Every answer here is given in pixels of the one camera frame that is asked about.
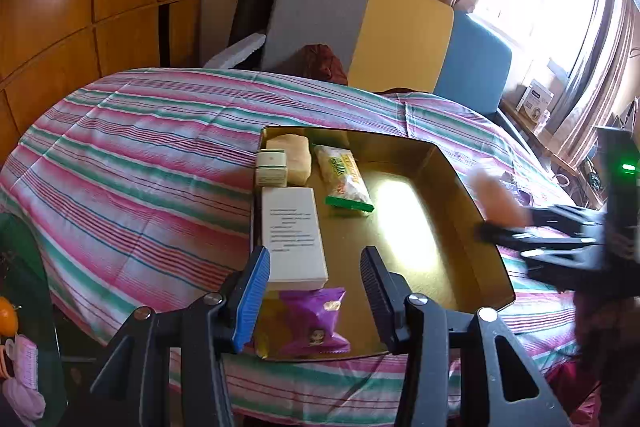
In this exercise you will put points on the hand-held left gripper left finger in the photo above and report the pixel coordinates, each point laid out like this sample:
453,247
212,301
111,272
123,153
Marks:
252,302

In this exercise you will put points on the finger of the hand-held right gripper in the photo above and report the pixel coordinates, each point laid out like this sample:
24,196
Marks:
530,237
570,216

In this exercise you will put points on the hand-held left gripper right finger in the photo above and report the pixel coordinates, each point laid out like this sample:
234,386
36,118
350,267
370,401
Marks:
377,302

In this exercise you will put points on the peach and white mushroom toy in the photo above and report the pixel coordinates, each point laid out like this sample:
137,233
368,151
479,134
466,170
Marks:
495,199

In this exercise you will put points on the purple snack packet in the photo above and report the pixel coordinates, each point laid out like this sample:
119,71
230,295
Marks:
310,322

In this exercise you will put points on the gold tin box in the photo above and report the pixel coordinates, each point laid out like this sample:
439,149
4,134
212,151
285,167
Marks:
425,247

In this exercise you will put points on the tall white carton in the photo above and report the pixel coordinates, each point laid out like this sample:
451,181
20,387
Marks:
292,237

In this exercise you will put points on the green yellow snack packet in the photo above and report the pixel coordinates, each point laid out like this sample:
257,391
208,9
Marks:
345,177

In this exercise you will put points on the small cream box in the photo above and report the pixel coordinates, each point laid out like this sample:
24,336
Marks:
271,167

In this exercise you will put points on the yellow sponge block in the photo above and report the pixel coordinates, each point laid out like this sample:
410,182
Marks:
295,157

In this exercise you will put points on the wooden side cabinet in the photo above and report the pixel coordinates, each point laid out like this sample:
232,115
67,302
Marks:
530,142

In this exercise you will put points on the brown striped curtain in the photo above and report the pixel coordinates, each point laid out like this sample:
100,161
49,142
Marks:
595,97

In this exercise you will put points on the white printed carton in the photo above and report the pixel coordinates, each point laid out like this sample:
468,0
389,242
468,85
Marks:
534,98

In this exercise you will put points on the striped pink green blanket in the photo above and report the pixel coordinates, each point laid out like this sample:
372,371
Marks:
125,157

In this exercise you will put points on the glass side table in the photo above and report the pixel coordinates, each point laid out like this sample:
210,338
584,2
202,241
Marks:
35,267

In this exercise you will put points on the pink hair comb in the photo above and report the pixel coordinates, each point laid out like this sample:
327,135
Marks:
27,359

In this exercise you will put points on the grey yellow blue sofa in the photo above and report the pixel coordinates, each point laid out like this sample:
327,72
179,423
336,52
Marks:
400,32

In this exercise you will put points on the orange fruit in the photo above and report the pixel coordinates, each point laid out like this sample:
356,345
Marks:
7,314

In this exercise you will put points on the dark red cloth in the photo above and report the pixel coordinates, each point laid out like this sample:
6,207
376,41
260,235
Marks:
322,62

